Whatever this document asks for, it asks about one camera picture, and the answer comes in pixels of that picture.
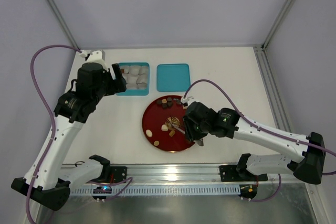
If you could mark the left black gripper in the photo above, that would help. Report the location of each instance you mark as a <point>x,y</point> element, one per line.
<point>115,83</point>

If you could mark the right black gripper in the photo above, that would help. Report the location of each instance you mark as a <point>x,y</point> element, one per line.
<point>189,130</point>

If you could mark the teal chocolate box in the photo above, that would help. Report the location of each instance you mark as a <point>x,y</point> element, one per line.
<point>137,77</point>

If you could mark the metal tongs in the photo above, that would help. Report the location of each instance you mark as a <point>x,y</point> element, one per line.
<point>173,122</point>

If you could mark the tan caramel square chocolate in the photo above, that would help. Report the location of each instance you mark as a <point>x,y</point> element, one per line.
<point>172,133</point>

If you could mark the white heart chocolate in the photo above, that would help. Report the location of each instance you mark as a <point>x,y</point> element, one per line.
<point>164,128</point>

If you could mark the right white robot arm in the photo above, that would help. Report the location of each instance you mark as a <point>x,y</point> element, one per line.
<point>300,155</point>

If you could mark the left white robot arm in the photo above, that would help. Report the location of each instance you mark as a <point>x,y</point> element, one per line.
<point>44,182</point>

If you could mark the white oval chocolate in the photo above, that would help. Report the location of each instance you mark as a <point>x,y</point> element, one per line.
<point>149,133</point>

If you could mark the round red lacquer tray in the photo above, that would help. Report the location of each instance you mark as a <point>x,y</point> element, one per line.
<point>155,116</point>

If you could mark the teal box lid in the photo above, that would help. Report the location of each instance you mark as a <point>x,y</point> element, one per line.
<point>173,77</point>

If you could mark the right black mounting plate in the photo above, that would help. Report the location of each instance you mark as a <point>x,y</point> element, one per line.
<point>230,173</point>

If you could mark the black mounting plate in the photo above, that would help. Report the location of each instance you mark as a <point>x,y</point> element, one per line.
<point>112,174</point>
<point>230,173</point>

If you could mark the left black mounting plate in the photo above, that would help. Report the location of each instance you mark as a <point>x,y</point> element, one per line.
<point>112,174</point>

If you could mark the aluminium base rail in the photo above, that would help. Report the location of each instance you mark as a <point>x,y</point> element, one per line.
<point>174,173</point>

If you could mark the white slotted cable duct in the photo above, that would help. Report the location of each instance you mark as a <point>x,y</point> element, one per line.
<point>158,190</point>

